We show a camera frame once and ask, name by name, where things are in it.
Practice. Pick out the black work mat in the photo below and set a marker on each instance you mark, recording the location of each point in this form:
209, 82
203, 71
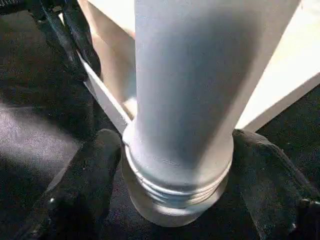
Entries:
30, 125

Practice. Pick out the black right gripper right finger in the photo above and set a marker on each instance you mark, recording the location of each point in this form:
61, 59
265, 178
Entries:
275, 190

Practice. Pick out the white plastic table leg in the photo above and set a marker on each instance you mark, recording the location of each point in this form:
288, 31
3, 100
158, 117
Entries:
190, 100

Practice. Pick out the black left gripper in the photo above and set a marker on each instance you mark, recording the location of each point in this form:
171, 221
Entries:
25, 5

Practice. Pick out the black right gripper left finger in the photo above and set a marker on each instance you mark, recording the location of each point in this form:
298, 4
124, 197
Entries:
80, 190

